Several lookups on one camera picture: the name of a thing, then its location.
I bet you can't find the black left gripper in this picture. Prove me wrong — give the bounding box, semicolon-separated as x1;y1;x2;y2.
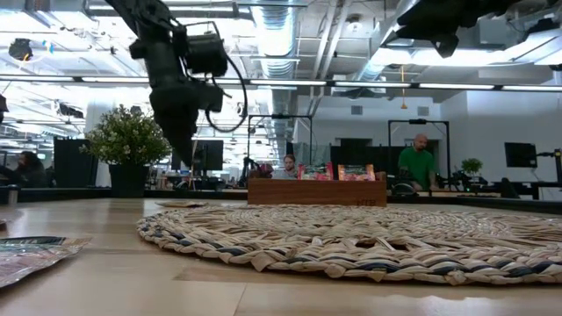
149;81;207;168

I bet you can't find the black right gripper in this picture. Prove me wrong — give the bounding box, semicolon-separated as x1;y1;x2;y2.
396;0;488;39

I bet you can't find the red tea packet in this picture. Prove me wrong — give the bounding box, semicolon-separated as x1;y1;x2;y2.
297;161;335;182

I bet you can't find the orange tea packet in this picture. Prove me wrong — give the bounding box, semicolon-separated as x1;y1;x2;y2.
336;163;377;183

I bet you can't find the black computer monitor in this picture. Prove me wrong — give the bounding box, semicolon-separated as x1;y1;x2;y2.
170;139;225;172

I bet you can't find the green potted plant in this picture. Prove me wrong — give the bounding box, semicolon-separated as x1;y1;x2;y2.
78;104;173;199

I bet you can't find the yellow hanging pendant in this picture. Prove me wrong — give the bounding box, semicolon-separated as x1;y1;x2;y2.
398;64;408;111

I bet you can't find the person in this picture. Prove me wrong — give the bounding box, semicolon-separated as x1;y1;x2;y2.
280;153;299;180
397;133;438;192
0;151;47;189

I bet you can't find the black partition panel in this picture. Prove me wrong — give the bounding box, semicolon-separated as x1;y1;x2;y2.
53;138;98;188

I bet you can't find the linear ceiling light strip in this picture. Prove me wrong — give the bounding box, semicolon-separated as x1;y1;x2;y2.
0;75;562;92

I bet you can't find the wooden compartment box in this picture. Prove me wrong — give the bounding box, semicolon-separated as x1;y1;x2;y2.
248;178;388;207

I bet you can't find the dark partition panel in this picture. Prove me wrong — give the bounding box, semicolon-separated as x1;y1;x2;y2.
329;139;399;181

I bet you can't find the small green plant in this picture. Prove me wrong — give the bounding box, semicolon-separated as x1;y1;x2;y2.
460;157;484;176

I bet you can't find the black round ceiling device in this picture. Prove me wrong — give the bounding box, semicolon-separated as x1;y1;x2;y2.
8;38;34;61

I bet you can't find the dark background desk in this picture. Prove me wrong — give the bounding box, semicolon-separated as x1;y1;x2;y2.
491;177;562;201

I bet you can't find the round woven placemat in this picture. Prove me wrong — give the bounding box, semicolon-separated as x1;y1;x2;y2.
135;204;562;286

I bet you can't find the silver ceiling duct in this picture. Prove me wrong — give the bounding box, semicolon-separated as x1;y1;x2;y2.
249;0;302;80
368;0;418;47

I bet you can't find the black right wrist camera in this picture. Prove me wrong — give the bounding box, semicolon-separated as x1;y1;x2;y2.
431;31;461;60

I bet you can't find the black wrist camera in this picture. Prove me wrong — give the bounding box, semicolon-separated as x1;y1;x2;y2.
195;82;226;114
431;31;461;60

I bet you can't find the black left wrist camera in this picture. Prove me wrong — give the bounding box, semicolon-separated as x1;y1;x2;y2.
195;82;226;114

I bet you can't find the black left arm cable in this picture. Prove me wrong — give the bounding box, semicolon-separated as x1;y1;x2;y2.
204;19;249;134

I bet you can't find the black frame stand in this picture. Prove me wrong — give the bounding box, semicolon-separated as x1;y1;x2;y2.
387;118;451;176
247;113;313;176

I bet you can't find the black metal rail frame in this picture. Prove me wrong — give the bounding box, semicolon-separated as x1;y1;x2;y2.
0;186;562;215

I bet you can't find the black wall monitor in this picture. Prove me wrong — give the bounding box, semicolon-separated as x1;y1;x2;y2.
504;142;537;169

